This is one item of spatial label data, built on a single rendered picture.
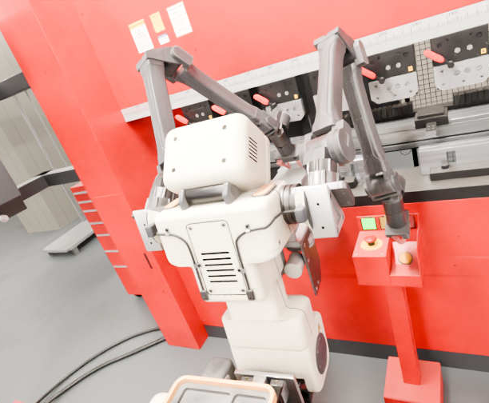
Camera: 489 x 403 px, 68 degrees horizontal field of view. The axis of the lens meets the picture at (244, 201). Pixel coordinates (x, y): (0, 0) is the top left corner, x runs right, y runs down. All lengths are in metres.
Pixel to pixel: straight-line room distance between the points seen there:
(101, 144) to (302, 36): 0.99
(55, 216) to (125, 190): 3.87
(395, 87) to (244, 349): 0.97
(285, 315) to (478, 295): 0.92
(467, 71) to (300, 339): 0.96
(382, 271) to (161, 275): 1.19
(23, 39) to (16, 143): 3.72
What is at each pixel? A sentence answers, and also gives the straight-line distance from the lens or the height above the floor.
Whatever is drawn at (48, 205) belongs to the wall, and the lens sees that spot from 5.65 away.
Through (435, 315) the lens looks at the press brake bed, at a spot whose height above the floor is 0.30.
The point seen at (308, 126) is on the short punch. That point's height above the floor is 1.13.
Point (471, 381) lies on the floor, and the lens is 1.92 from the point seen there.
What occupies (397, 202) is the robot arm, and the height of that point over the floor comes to 0.98.
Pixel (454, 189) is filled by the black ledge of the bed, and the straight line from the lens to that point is 1.40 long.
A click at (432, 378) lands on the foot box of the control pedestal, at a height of 0.12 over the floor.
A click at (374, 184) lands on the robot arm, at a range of 1.08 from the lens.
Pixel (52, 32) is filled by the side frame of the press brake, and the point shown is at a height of 1.78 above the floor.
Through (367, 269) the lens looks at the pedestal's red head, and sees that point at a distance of 1.30.
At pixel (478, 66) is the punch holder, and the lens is 1.40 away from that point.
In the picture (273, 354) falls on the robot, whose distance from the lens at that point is 1.01.
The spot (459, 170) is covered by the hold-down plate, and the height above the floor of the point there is 0.90.
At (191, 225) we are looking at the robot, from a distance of 0.77.
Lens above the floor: 1.51
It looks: 23 degrees down
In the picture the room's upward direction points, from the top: 19 degrees counter-clockwise
